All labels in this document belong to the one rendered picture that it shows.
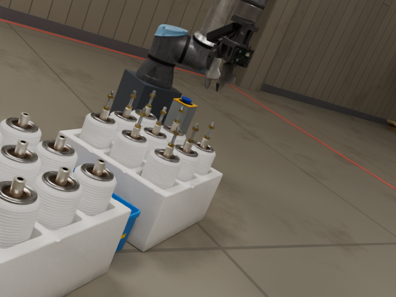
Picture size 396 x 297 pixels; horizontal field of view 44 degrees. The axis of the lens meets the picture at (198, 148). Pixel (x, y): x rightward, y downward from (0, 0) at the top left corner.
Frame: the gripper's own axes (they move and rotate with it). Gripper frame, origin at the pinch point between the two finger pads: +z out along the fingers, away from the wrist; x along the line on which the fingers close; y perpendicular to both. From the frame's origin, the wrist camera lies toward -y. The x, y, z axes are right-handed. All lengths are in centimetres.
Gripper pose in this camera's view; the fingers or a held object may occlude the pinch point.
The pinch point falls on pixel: (212, 84)
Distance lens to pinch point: 142.6
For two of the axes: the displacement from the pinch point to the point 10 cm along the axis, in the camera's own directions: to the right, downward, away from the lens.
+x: 7.9, 1.4, 5.9
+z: -3.8, 8.8, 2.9
